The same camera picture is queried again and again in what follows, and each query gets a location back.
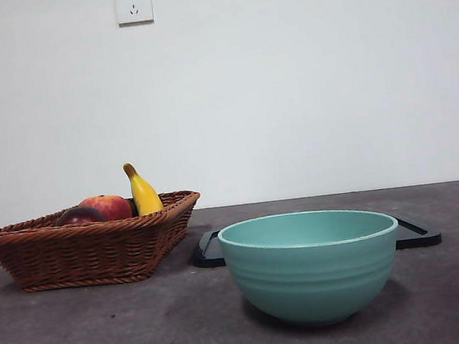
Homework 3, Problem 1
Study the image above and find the white wall socket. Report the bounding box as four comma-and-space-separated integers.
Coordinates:
115, 0, 155, 28

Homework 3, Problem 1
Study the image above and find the teal ribbed bowl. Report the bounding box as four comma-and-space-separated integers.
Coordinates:
215, 200, 410, 338

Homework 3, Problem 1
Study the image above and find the red yellow peach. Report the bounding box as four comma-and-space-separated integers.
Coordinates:
77, 191, 133, 224

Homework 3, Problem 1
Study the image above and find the yellow banana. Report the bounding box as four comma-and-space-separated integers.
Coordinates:
123, 158, 166, 218

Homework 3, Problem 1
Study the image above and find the brown wicker basket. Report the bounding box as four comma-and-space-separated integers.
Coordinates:
0, 188, 210, 298

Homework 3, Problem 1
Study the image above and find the dark rectangular tray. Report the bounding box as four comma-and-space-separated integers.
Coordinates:
190, 204, 443, 274

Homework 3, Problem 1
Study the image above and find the dark purple plum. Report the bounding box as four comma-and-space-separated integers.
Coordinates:
54, 203, 108, 228

